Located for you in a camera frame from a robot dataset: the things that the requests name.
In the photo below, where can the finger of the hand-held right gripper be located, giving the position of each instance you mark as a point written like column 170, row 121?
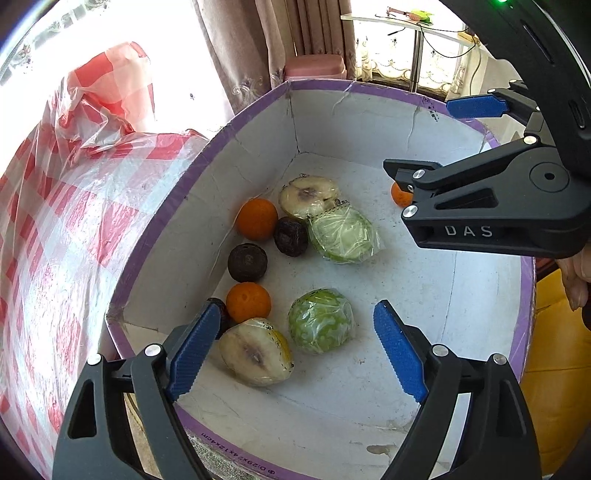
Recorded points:
column 461, row 168
column 475, row 107

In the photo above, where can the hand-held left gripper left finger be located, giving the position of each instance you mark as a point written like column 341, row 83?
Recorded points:
column 194, row 350

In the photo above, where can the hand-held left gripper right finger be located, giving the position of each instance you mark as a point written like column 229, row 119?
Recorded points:
column 397, row 350

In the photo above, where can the small dark passion fruit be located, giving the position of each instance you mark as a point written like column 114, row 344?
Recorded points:
column 225, row 318

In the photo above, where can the large pale fruit half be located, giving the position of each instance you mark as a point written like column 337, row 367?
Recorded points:
column 256, row 350

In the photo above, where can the purple rimmed cardboard box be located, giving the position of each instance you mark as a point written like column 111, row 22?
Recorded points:
column 415, row 286

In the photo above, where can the small orange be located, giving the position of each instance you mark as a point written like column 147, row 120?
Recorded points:
column 248, row 302
column 399, row 196

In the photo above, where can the round green fruit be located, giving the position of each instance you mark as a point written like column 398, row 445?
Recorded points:
column 321, row 321

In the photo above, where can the round dark passion fruit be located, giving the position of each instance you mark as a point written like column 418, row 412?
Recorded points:
column 247, row 262

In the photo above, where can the green fruit half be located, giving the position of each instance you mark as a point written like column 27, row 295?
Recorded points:
column 344, row 235

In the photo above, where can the large orange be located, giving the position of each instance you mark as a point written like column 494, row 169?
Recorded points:
column 256, row 219

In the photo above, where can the wrinkled dark passion fruit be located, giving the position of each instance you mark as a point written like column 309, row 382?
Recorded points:
column 291, row 236

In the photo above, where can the small pale fruit half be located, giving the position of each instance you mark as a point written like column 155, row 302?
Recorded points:
column 304, row 194

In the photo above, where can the person's right hand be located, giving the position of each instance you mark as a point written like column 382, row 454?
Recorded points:
column 577, row 281

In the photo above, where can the white scalloped lace curtain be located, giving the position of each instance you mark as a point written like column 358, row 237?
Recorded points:
column 392, row 55

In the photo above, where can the small green item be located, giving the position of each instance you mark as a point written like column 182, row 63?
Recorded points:
column 422, row 16

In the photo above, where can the glass side table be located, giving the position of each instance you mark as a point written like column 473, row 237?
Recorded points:
column 392, row 21

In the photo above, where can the yellow bag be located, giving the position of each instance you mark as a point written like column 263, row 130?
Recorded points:
column 549, row 350

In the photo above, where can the pink stool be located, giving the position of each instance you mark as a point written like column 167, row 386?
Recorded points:
column 314, row 69

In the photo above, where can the red checkered plastic tablecloth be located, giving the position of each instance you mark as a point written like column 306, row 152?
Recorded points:
column 69, row 230

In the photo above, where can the pinkish brown curtain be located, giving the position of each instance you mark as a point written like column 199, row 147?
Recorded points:
column 240, row 46

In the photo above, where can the floral lace curtain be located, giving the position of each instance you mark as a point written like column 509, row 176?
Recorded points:
column 55, row 32

